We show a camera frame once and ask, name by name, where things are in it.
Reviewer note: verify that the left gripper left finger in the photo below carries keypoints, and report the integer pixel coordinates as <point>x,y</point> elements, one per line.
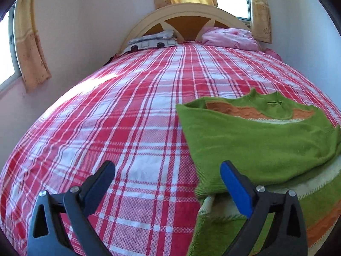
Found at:
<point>47,235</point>

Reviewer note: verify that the green striped knit sweater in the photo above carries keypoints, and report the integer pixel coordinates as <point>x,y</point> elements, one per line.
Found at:
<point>274,141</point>

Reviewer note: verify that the dark clothing beside bed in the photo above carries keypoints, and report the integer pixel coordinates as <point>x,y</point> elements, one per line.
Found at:
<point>116,56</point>

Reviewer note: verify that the red white plaid bedsheet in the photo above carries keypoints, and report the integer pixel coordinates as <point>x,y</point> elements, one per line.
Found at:
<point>126,113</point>

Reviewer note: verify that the yellow curtain side window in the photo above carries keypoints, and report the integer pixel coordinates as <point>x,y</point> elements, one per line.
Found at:
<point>32,62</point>

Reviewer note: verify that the pink cloth beside bed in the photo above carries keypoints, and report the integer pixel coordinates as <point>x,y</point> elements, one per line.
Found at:
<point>272,53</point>

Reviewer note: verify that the pink floral pillow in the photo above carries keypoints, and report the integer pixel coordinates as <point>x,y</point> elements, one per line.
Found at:
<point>235,38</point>

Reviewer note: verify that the yellow curtain right of window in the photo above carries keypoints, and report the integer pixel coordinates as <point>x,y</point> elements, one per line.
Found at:
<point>260,22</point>

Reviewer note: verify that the grey patterned pillow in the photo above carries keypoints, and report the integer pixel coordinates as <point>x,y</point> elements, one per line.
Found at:
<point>154,41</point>

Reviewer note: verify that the cream wooden arched headboard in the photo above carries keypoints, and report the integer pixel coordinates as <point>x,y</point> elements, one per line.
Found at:
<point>186,20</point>

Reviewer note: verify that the side window aluminium frame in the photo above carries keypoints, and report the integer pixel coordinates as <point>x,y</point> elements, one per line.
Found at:
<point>9,70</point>

